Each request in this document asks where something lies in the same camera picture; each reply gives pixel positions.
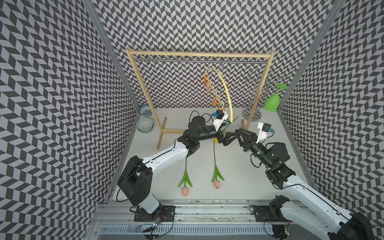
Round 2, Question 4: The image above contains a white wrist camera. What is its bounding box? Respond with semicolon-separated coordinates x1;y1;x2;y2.
257;122;275;143
213;109;229;131

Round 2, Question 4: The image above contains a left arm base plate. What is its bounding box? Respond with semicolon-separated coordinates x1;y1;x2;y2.
134;205;176;223

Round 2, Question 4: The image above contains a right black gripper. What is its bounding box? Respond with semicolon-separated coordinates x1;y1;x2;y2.
234;127;273;168

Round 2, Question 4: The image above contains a wooden clothes rack frame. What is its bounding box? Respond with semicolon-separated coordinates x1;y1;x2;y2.
126;49;275;136

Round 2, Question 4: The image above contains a yellow arched peg hanger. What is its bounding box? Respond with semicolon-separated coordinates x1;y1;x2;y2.
203;68;235;127

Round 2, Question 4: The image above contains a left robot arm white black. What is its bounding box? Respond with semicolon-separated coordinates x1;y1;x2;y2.
118;111;228;214

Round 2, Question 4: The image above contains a green patterned ceramic bowl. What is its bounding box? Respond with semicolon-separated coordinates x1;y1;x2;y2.
136;118;155;133

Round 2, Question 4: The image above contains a green plastic wine glass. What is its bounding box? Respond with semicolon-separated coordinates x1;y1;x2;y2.
264;83;289;112

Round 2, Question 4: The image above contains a metal rack rail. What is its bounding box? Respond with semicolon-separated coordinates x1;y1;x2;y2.
134;59;267;64

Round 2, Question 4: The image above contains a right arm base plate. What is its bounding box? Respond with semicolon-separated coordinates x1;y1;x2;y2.
248;205;293;223

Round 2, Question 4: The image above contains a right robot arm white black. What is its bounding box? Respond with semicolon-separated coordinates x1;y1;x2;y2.
218;128;375;240

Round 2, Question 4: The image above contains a blue white ceramic bowl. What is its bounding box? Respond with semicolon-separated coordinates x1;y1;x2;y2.
139;104;153;117

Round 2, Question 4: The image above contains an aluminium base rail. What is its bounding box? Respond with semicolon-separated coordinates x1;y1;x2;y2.
89;199;334;238

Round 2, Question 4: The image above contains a yellow tulip flower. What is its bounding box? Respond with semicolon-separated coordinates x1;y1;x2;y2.
222;116;239;135

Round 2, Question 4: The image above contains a pink tulip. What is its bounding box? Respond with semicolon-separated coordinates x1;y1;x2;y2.
178;158;193;197
211;139;225;190

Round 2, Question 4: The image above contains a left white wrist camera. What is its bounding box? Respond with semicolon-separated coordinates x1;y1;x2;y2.
213;109;229;131

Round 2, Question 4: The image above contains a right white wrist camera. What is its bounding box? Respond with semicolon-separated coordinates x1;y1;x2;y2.
257;122;275;143

